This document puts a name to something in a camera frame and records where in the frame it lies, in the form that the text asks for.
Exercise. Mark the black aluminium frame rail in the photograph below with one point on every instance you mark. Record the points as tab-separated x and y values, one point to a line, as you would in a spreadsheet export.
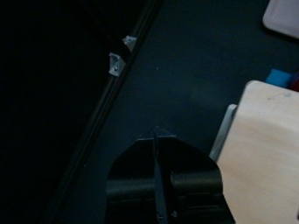
111	94

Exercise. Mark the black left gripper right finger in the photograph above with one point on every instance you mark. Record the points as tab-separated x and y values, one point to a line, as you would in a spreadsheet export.
194	180

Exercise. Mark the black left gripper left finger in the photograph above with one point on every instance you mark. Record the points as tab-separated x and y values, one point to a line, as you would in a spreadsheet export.
130	180

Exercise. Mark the light wooden drawer cabinet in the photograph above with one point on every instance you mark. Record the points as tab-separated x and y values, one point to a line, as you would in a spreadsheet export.
264	145

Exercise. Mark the blue utensil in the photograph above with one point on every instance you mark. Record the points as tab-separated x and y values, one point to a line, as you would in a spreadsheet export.
278	78

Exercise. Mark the silver corner bracket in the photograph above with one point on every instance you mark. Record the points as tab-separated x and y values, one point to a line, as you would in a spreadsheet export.
130	43
116	64

